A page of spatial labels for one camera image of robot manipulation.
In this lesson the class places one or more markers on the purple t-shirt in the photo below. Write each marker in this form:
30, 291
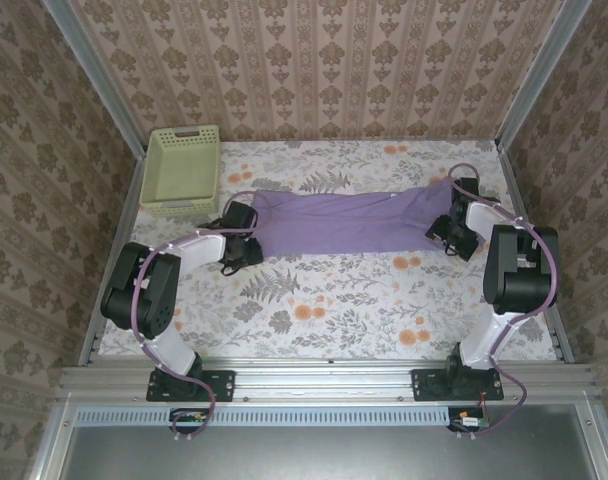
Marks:
344, 225

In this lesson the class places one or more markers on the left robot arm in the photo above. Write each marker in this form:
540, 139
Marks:
144, 295

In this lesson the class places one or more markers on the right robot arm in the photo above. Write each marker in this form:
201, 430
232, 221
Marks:
519, 280

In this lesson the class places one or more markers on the green plastic basket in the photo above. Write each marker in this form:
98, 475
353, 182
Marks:
179, 170

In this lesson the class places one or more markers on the floral tablecloth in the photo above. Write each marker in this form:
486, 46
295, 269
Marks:
334, 310

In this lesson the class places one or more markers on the small electronics board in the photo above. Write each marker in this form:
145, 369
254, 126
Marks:
468, 420
189, 419

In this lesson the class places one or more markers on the grey metal panel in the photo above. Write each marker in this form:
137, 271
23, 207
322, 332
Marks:
324, 455

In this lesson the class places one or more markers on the aluminium side rail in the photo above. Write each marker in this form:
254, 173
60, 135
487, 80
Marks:
515, 185
126, 215

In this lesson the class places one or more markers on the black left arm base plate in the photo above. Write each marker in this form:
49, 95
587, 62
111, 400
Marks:
219, 385

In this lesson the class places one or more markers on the aluminium mounting rail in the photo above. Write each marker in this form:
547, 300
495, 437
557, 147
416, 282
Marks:
324, 380

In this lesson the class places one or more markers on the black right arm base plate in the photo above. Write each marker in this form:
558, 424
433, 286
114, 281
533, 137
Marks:
424, 385

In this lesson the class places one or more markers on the aluminium frame post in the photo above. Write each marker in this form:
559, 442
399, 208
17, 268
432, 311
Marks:
539, 75
99, 80

